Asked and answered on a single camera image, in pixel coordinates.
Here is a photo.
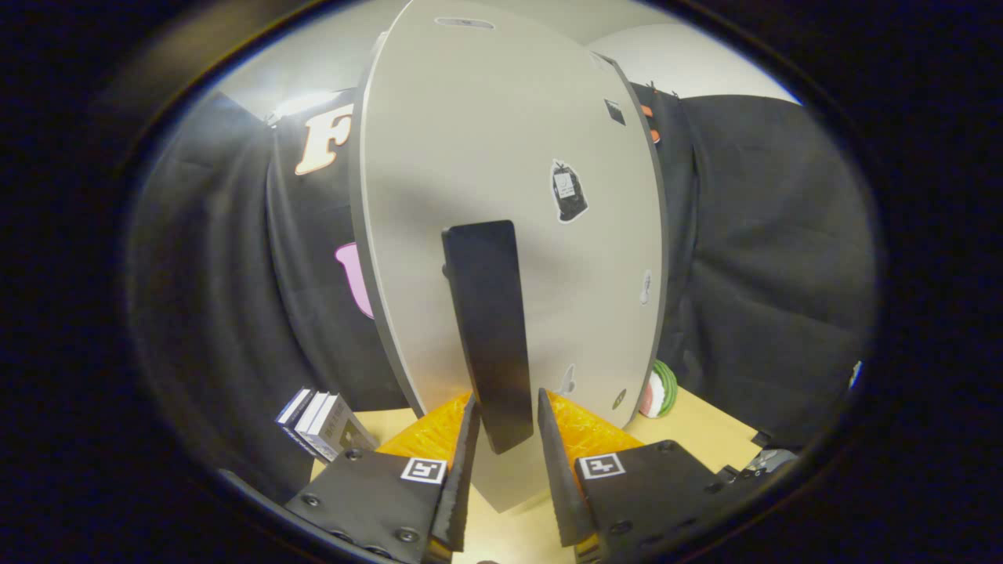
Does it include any black door handle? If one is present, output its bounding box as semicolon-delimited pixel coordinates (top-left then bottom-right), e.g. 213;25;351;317
441;220;535;455

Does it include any white and blue book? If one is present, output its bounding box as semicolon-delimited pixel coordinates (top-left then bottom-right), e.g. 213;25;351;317
310;393;379;463
276;388;314;432
294;390;330;447

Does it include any white shoe cabinet door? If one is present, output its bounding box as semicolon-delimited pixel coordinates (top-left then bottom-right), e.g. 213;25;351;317
357;0;663;514

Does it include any black backdrop cloth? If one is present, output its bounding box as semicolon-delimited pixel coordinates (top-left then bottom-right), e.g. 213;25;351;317
125;86;878;502

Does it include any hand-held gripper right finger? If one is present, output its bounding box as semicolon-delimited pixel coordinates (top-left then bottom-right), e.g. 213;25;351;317
536;387;757;564

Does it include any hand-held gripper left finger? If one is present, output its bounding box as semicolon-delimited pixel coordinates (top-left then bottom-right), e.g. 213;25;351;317
282;390;482;564

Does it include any green striped watermelon toy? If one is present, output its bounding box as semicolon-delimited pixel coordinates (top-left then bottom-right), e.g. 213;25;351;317
639;359;679;420

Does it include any grey shoe cabinet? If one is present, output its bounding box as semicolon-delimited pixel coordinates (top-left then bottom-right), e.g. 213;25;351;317
349;0;669;515

